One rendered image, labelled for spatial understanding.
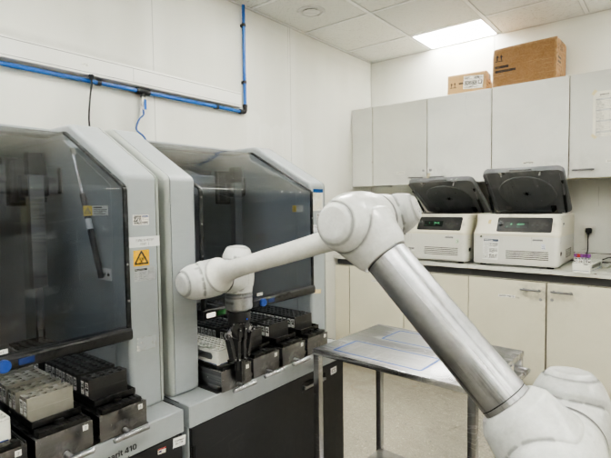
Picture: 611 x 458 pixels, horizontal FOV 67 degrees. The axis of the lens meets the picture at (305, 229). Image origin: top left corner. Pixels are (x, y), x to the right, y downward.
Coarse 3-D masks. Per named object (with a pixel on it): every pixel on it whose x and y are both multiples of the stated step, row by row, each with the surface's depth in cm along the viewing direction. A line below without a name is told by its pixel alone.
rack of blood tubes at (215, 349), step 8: (200, 336) 171; (208, 336) 171; (200, 344) 161; (208, 344) 161; (216, 344) 162; (224, 344) 160; (200, 352) 170; (208, 352) 157; (216, 352) 154; (224, 352) 156; (208, 360) 157; (216, 360) 154; (224, 360) 156
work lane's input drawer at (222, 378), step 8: (200, 360) 159; (200, 368) 157; (208, 368) 154; (216, 368) 153; (224, 368) 152; (232, 368) 154; (248, 368) 160; (200, 376) 157; (208, 376) 154; (216, 376) 152; (224, 376) 151; (232, 376) 154; (248, 376) 160; (216, 384) 152; (224, 384) 151; (232, 384) 154; (240, 384) 154; (248, 384) 154; (224, 392) 151
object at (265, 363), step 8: (256, 352) 167; (264, 352) 168; (272, 352) 170; (248, 360) 164; (256, 360) 164; (264, 360) 167; (272, 360) 170; (256, 368) 164; (264, 368) 167; (272, 368) 170; (280, 368) 168; (256, 376) 164; (264, 376) 162
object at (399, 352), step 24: (360, 336) 184; (384, 336) 184; (408, 336) 183; (360, 360) 156; (384, 360) 156; (408, 360) 156; (432, 360) 155; (432, 384) 139; (456, 384) 134; (384, 456) 196
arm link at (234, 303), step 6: (228, 294) 150; (234, 294) 149; (240, 294) 149; (246, 294) 150; (252, 294) 153; (228, 300) 150; (234, 300) 149; (240, 300) 149; (246, 300) 150; (252, 300) 153; (228, 306) 150; (234, 306) 149; (240, 306) 149; (246, 306) 150; (252, 306) 153; (234, 312) 151; (240, 312) 151
